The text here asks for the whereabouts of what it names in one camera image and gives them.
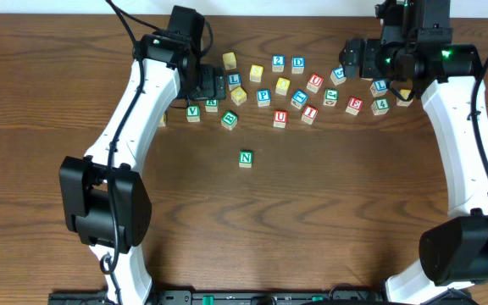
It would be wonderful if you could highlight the red E block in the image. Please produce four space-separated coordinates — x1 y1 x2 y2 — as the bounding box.
346 97 363 115

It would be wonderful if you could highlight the green N block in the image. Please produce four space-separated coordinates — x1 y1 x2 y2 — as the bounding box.
239 151 253 168

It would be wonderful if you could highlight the red u block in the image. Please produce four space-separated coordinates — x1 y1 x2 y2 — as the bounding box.
307 74 324 93
273 110 288 129

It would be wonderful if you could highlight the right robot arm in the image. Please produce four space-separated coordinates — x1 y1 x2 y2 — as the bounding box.
339 0 488 304

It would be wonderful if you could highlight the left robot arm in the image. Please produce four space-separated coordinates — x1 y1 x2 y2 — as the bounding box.
58 30 225 304

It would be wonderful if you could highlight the green R block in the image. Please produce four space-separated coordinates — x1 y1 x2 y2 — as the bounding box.
204 99 219 113

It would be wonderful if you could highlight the green V block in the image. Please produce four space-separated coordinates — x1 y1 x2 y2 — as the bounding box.
186 105 201 123

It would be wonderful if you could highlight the blue 5 block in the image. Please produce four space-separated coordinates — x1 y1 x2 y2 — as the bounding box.
330 66 347 86

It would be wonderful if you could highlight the blue L block right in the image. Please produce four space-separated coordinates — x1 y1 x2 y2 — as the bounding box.
370 80 388 97

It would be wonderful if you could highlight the blue l block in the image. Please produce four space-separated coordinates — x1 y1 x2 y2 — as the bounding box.
227 73 241 92
370 80 388 97

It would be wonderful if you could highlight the yellow S block top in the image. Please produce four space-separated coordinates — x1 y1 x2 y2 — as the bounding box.
222 52 237 70

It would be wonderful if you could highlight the yellow s block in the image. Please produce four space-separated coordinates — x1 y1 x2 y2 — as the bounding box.
222 52 237 70
249 64 264 83

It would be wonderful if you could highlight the yellow o block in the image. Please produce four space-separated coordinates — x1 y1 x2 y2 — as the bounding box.
230 86 247 106
275 77 291 96

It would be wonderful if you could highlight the green B block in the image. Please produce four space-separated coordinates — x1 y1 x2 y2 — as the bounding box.
220 111 238 130

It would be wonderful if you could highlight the green 4 block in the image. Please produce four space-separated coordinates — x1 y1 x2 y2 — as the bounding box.
371 98 390 115

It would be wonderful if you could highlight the yellow G block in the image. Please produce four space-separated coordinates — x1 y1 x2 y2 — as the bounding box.
396 89 413 107

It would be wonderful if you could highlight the yellow K block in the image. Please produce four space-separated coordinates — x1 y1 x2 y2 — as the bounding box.
158 114 167 127

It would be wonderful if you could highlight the blue D block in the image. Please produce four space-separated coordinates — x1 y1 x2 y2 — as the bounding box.
291 57 305 74

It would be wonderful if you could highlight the blue P block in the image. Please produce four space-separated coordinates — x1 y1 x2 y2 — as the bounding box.
257 89 271 108

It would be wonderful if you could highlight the blue T block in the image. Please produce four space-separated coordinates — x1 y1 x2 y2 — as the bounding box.
291 90 308 109

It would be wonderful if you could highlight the red I block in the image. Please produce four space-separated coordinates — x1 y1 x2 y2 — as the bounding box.
301 105 319 125

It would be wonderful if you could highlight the blue 2 block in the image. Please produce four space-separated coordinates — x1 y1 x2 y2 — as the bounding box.
272 55 286 73

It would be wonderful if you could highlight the yellow O block centre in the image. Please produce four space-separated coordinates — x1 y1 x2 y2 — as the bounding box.
275 77 291 96

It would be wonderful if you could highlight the left black cable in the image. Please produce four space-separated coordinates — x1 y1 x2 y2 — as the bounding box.
98 0 163 305

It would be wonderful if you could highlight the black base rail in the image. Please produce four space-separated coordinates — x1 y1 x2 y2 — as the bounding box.
47 289 389 305

